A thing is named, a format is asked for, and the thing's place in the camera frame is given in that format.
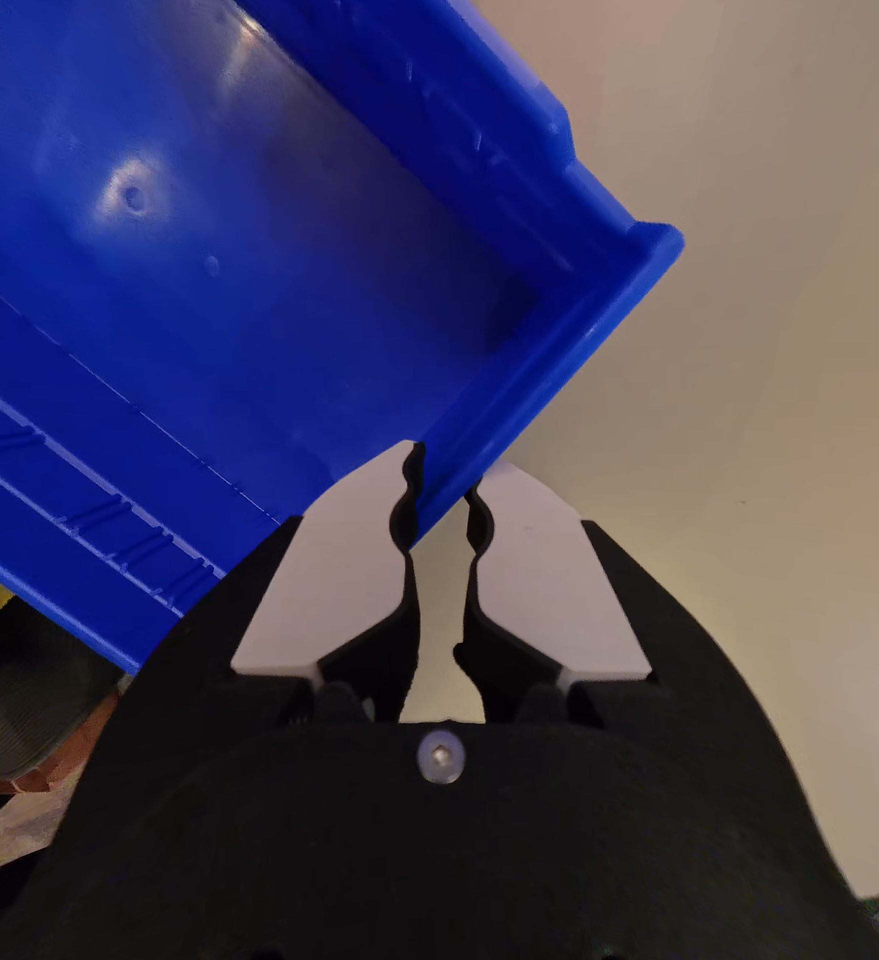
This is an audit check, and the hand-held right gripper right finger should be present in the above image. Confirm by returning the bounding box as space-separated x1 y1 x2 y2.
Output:
453 462 655 727

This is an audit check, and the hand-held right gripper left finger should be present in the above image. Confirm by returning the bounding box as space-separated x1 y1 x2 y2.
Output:
231 440 427 721

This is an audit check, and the blue plastic bin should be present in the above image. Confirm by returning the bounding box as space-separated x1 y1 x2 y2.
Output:
0 0 687 675

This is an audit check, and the grey padded armrest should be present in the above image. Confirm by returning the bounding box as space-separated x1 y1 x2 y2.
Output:
0 603 123 796

